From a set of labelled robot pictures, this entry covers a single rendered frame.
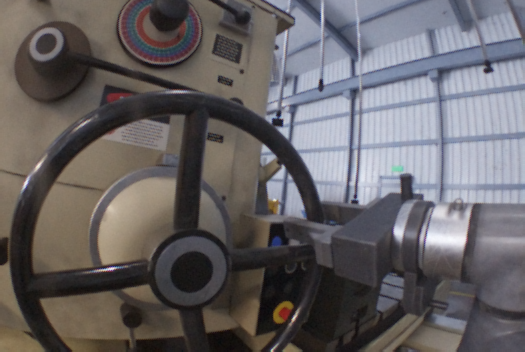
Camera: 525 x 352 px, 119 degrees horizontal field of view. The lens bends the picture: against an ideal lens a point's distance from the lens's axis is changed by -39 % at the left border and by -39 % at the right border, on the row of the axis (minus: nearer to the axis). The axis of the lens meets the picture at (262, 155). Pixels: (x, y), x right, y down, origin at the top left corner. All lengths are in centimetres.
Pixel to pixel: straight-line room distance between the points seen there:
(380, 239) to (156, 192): 28
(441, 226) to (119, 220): 36
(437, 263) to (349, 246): 8
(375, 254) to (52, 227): 46
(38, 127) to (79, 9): 23
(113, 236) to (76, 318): 24
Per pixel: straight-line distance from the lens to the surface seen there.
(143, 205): 35
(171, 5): 45
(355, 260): 24
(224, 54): 56
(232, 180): 53
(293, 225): 32
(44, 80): 47
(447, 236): 23
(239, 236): 53
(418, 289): 27
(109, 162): 46
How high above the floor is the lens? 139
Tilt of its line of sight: 8 degrees up
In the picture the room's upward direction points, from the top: 7 degrees clockwise
